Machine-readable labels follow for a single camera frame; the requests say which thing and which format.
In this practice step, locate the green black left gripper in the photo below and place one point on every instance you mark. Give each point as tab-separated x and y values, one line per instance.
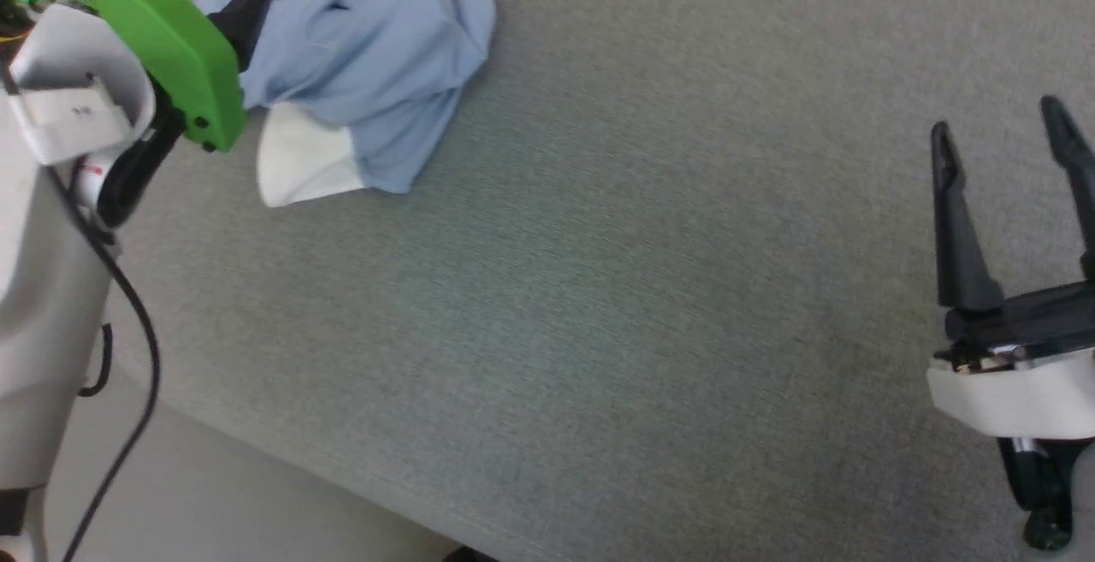
180	49

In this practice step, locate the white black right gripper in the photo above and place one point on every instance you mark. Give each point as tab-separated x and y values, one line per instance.
1018	391

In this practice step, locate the grey fabric sofa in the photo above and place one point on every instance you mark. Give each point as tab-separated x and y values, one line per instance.
650	288

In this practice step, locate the light blue garment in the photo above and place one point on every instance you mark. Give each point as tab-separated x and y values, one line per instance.
368	49

